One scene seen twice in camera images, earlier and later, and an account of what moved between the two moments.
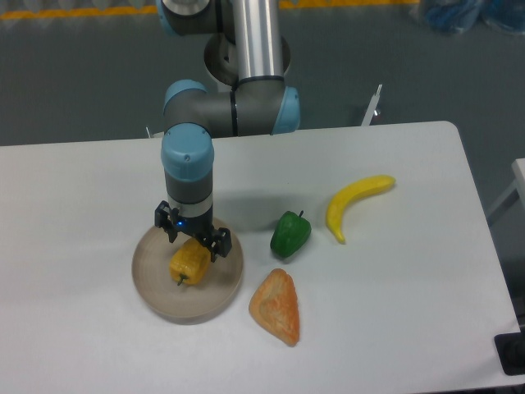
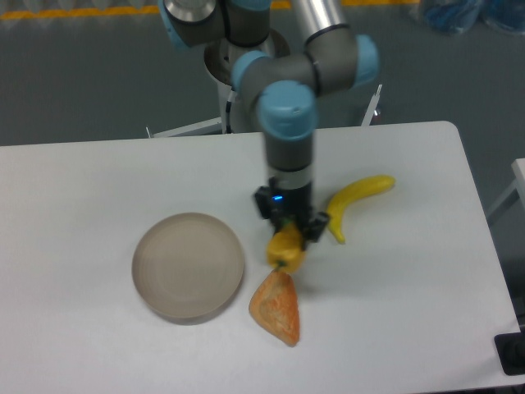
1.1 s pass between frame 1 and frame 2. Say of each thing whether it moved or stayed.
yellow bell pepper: moved
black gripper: moved
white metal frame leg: stayed
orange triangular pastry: stayed
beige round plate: stayed
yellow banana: stayed
